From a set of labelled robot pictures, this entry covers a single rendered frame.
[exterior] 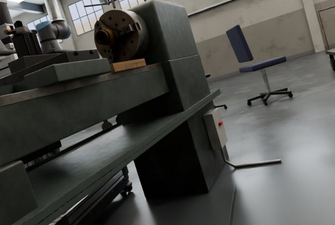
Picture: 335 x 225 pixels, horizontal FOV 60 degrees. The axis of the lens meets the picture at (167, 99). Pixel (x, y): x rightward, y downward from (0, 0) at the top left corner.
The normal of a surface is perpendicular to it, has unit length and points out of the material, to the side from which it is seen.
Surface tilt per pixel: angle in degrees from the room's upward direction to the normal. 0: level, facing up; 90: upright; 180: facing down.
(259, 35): 90
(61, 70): 90
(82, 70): 90
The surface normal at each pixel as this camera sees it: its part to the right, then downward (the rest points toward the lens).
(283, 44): -0.29, 0.17
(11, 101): 0.87, -0.22
